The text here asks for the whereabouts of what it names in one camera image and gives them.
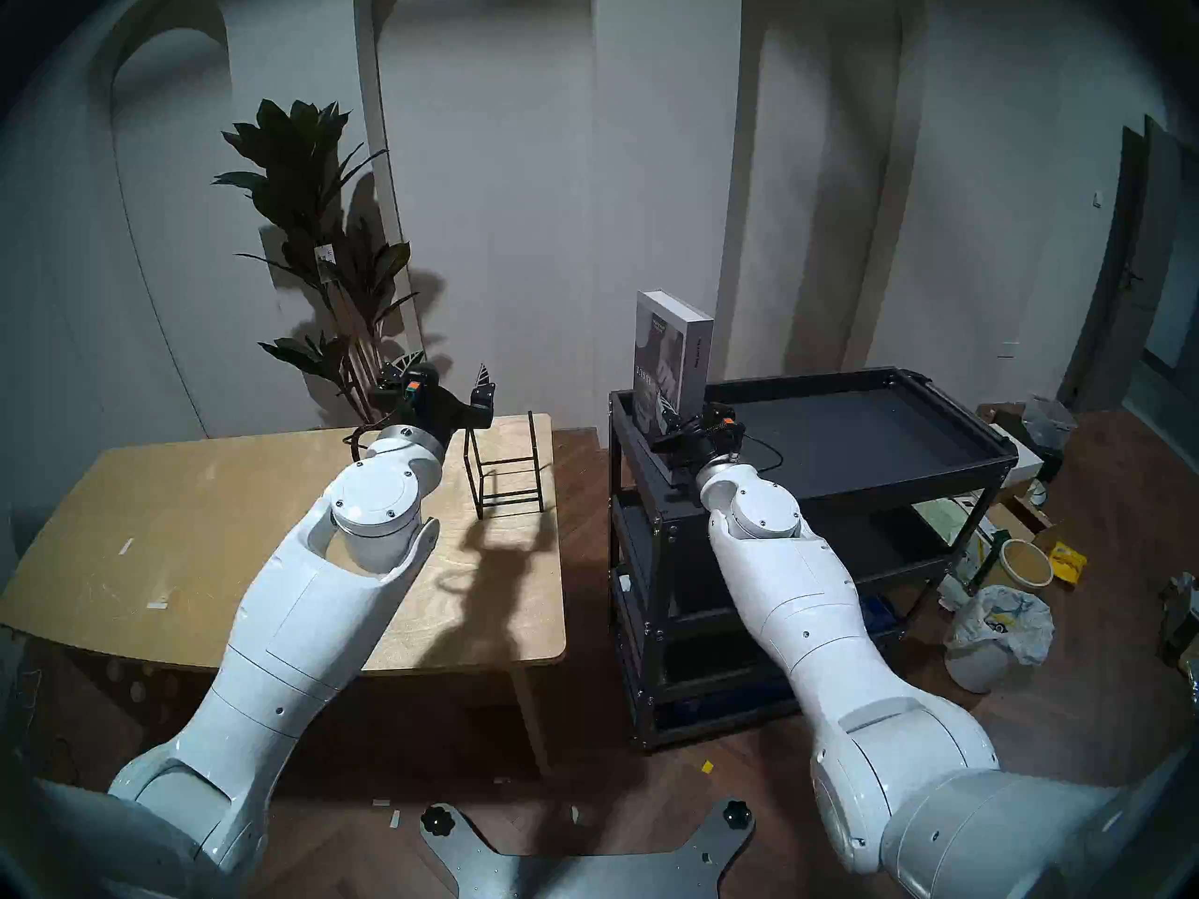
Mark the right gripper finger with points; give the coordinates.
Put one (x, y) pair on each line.
(669, 412)

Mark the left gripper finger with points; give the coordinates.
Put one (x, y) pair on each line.
(407, 358)
(484, 390)

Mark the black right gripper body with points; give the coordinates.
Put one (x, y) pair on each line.
(698, 443)

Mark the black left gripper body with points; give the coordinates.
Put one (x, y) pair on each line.
(440, 410)

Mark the white boxed book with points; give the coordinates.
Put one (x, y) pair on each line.
(660, 345)

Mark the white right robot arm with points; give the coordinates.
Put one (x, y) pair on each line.
(806, 588)

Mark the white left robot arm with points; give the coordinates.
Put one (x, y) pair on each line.
(309, 607)

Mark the black three-shelf utility cart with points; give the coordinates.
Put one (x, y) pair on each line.
(843, 438)

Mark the tall green potted plant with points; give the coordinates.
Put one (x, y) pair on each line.
(300, 176)

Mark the blue bin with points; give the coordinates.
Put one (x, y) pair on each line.
(879, 616)

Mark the green white paper bag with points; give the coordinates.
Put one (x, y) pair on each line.
(951, 523)

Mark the light wooden table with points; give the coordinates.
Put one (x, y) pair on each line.
(187, 532)

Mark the small white box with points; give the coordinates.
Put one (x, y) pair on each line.
(1026, 457)

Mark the brown cardboard box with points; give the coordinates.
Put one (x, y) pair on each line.
(1026, 518)

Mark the white bin with plastic bag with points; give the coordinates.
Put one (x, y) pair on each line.
(993, 626)

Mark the round beige bowl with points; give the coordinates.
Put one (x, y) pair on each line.
(1027, 563)

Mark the clear plastic storage box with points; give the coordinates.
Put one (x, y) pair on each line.
(1049, 421)

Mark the black base knob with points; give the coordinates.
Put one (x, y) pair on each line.
(737, 815)
(436, 821)

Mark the yellow packet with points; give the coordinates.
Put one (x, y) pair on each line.
(1068, 563)

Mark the grey door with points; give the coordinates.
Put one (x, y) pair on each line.
(1124, 270)

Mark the left wrist camera orange plug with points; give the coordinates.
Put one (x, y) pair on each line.
(410, 388)

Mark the wrist camera orange plug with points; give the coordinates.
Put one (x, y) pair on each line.
(723, 422)
(410, 388)

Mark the right wrist camera orange plug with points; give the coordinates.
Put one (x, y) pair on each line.
(723, 422)

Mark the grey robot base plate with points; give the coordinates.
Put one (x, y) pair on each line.
(562, 874)

